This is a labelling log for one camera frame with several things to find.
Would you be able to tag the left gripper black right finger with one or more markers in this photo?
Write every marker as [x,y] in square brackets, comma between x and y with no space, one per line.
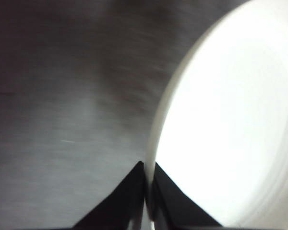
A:
[172,206]

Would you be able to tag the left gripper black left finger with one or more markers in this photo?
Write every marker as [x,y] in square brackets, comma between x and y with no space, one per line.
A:
[120,206]

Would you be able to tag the white round plate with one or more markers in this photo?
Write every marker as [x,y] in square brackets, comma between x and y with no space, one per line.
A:
[230,107]

